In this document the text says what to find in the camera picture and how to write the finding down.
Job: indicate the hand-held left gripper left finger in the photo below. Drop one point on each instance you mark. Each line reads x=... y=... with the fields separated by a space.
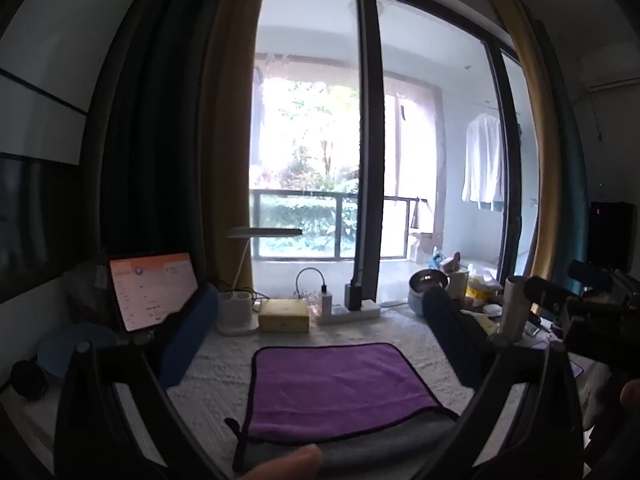
x=186 y=332

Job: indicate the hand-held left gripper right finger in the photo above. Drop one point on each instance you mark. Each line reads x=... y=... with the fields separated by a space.
x=452 y=335

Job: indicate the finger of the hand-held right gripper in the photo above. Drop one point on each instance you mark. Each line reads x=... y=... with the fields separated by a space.
x=545 y=294

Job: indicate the purple towel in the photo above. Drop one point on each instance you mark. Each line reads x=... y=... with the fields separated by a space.
x=335 y=390

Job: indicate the grey towel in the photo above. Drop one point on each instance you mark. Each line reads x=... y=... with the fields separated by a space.
x=370 y=450

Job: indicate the person's right hand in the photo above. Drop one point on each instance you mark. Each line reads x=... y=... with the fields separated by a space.
x=632 y=395

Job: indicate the person's left hand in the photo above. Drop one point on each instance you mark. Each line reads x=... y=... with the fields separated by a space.
x=282 y=465

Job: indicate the beige cylinder cup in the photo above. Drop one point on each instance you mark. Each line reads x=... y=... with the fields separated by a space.
x=513 y=310

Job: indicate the white mug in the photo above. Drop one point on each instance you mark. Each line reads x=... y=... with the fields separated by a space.
x=457 y=282

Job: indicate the yellow packet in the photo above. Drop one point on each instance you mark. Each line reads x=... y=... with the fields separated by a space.
x=482 y=291

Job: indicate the tablet with orange screen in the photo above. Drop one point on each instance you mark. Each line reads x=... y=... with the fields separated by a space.
x=150 y=290

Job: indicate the white desk lamp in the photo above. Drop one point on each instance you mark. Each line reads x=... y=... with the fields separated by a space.
x=239 y=310

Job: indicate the white textured table cover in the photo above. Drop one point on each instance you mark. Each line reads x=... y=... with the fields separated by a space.
x=225 y=375

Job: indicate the metal pot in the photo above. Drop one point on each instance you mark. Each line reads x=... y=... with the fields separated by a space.
x=422 y=285

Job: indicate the black box device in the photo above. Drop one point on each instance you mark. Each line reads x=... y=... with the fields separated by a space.
x=612 y=235

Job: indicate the cardboard box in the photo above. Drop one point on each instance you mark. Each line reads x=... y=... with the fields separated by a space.
x=425 y=247

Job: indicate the yellow tissue box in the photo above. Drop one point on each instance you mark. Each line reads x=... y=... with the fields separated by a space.
x=282 y=316

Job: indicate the white power strip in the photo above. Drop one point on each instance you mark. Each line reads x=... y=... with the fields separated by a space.
x=350 y=312

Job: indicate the black charger plug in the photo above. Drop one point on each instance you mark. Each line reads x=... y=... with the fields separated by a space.
x=352 y=296

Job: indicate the teal curtain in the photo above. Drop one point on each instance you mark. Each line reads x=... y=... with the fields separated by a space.
x=572 y=185

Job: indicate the blue round pad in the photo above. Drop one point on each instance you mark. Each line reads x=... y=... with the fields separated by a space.
x=65 y=347

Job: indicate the white charger plug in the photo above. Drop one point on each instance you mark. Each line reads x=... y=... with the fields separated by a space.
x=326 y=300

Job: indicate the yellow curtain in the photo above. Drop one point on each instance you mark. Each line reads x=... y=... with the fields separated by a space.
x=230 y=135
x=535 y=160

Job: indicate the white hanging shirt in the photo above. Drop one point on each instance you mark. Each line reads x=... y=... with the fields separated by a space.
x=482 y=160

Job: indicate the balcony glass railing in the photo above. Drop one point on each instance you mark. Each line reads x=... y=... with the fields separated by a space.
x=300 y=220

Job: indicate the black round object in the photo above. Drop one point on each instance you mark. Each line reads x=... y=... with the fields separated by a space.
x=29 y=381

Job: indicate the dark green curtain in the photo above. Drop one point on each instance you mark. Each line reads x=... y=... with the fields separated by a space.
x=160 y=135

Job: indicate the white air conditioner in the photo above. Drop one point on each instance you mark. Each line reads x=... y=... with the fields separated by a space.
x=612 y=65

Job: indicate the black wall panel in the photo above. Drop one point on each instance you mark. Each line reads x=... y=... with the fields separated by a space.
x=30 y=225

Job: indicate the black sliding door frame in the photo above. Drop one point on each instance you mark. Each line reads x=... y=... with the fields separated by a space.
x=369 y=160

